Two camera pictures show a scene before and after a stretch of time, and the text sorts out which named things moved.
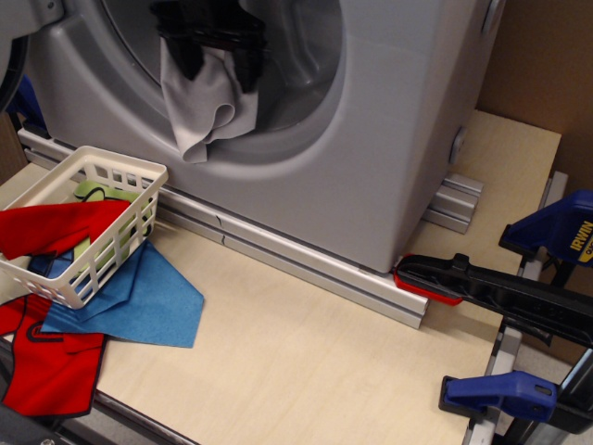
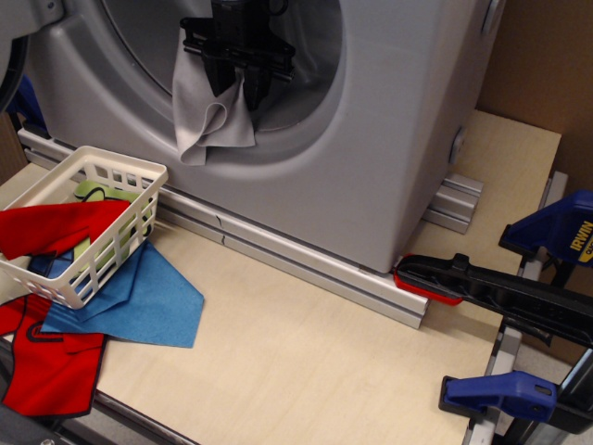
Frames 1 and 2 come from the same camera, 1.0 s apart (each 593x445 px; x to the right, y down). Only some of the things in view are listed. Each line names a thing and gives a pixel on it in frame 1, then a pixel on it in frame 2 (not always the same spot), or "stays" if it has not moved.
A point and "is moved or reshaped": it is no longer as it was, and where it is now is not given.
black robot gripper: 217,22 → 237,31
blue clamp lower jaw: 516,392 stays
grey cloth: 215,104 is moved or reshaped
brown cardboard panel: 540,73 stays
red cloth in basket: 37,229 stays
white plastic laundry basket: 80,224 stays
